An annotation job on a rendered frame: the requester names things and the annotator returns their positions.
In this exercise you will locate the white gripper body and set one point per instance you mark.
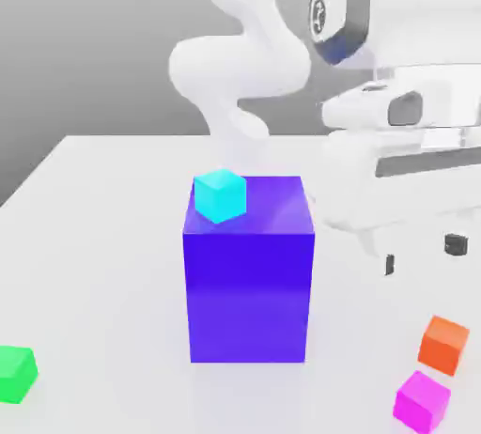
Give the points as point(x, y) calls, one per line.
point(349, 186)

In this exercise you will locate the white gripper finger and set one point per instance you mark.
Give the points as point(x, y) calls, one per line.
point(375, 244)
point(456, 244)

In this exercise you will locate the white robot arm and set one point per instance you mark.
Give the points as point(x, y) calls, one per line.
point(240, 65)

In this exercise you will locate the small orange cube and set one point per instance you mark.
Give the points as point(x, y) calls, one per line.
point(443, 345)

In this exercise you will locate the small cyan cube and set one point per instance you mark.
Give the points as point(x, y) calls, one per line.
point(220, 195)

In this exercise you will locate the small magenta cube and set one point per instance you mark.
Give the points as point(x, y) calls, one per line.
point(421, 404)

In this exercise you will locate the small green cube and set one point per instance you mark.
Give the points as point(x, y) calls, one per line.
point(15, 374)

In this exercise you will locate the large purple box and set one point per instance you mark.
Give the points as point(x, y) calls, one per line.
point(248, 291)

